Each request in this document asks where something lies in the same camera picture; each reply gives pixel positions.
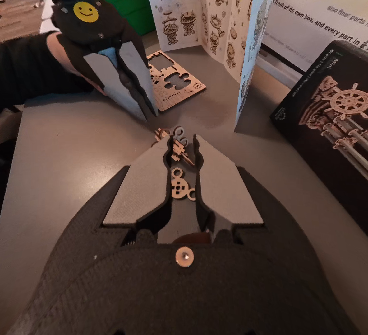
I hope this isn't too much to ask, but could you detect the wooden model assembly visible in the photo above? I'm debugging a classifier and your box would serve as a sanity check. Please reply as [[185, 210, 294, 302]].
[[151, 126, 196, 167]]

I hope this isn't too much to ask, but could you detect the green plastic bin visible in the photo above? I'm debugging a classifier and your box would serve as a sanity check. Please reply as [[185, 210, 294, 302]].
[[91, 0, 157, 36]]

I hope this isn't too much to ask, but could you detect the person's left hand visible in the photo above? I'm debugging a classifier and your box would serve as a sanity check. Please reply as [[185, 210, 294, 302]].
[[47, 33, 107, 96]]

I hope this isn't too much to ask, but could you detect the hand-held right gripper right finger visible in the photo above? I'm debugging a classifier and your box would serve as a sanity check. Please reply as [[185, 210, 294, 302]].
[[193, 134, 264, 232]]

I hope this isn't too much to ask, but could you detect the black model kit box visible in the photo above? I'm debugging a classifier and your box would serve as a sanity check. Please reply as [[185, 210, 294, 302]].
[[270, 40, 368, 236]]

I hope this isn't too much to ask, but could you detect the plywood parts sheet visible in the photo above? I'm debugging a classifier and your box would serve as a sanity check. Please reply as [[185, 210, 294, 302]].
[[145, 50, 207, 112]]

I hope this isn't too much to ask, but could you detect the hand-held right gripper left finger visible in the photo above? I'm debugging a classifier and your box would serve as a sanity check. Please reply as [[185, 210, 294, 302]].
[[102, 135, 173, 234]]

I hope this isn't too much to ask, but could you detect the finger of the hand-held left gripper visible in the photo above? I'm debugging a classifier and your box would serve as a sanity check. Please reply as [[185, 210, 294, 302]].
[[84, 52, 148, 122], [119, 41, 159, 118]]

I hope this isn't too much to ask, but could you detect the three-ring wooden part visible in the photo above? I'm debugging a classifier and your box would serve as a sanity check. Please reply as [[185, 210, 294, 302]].
[[171, 168, 197, 201]]

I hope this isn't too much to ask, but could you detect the person's left forearm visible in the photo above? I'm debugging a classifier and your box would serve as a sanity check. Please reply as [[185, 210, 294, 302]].
[[0, 31, 95, 111]]

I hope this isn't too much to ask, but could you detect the white instruction board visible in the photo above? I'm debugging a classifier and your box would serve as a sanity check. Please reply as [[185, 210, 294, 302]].
[[256, 0, 368, 73]]

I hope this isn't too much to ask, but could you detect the folded instruction booklet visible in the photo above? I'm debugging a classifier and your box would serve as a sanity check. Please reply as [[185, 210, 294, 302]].
[[142, 0, 281, 132]]

